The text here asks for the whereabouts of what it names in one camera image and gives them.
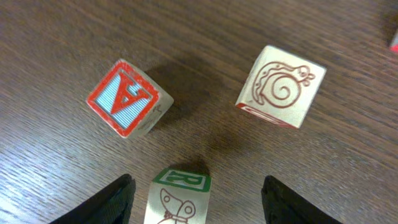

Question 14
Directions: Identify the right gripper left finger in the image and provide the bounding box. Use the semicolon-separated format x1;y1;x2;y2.
51;174;136;224

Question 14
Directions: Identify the red letter A block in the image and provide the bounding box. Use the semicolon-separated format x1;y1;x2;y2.
86;58;174;138

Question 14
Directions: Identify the snail picture block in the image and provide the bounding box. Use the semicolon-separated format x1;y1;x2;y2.
235;45;327;128

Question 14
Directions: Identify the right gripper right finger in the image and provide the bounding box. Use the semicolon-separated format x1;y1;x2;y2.
261;175;341;224

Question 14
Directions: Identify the top red X block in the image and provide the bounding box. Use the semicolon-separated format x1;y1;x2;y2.
389;30;398;53

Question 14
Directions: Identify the butterfly picture block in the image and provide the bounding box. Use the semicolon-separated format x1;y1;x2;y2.
144;168;211;224

